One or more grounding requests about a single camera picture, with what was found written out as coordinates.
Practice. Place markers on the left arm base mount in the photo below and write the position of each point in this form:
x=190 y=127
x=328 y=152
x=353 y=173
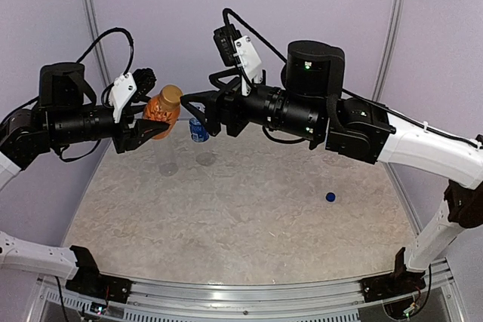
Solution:
x=100 y=284

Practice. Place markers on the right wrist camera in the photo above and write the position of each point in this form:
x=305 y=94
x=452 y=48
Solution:
x=237 y=50

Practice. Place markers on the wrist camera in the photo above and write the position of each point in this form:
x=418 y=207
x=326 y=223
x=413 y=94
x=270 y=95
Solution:
x=130 y=88
x=237 y=50

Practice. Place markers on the orange juice bottle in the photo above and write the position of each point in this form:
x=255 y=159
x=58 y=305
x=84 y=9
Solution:
x=156 y=110

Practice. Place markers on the brown bottle cap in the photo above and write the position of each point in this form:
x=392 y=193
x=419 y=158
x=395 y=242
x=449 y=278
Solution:
x=170 y=95

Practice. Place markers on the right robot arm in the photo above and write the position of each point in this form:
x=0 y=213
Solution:
x=312 y=105

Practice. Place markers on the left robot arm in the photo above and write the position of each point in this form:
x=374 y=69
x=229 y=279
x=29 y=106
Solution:
x=66 y=112

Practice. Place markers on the clear empty bottle white cap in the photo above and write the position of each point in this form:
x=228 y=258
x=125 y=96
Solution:
x=165 y=156

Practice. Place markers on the aluminium front rail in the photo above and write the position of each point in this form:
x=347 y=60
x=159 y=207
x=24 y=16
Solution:
x=336 y=300

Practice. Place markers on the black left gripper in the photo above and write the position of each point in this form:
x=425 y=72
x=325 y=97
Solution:
x=133 y=136

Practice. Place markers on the aluminium frame post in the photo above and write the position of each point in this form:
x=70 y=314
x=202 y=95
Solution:
x=93 y=29
x=388 y=49

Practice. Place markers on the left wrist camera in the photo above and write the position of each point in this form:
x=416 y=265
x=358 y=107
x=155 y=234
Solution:
x=130 y=88

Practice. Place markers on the left aluminium frame post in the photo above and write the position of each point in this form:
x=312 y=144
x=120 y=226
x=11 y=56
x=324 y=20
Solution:
x=93 y=29

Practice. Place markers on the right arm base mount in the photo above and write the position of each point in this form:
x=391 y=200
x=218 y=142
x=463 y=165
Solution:
x=398 y=282

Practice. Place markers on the small blue bottle white cap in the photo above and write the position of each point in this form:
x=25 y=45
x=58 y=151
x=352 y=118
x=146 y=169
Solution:
x=197 y=131

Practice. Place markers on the right aluminium frame post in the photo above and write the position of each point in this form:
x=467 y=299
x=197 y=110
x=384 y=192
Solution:
x=388 y=49

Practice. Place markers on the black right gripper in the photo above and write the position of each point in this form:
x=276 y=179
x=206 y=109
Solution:
x=229 y=99

